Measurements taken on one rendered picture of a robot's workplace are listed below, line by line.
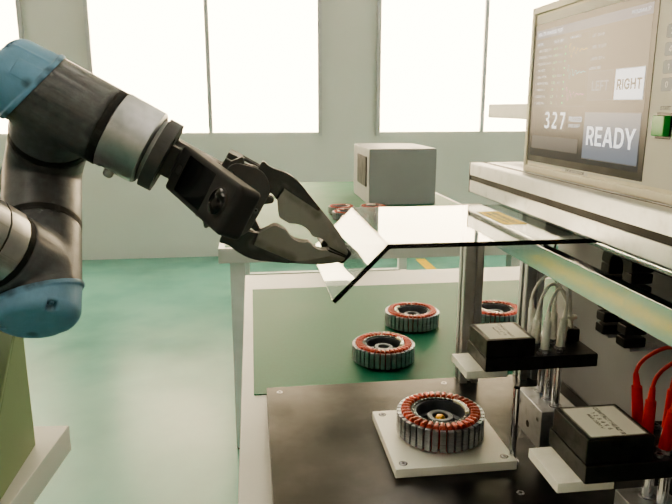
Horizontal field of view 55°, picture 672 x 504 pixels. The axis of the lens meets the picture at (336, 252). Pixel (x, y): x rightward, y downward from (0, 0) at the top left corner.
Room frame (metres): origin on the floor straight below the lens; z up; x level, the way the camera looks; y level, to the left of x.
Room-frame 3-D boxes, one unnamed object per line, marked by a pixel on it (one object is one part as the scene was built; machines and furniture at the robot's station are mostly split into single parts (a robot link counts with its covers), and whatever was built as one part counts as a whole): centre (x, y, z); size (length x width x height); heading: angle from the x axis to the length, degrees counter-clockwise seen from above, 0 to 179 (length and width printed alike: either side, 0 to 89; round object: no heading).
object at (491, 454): (0.76, -0.13, 0.78); 0.15 x 0.15 x 0.01; 7
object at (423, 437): (0.76, -0.13, 0.80); 0.11 x 0.11 x 0.04
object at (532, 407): (0.78, -0.28, 0.80); 0.07 x 0.05 x 0.06; 7
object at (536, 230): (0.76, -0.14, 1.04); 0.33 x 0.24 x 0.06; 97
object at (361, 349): (1.09, -0.09, 0.77); 0.11 x 0.11 x 0.04
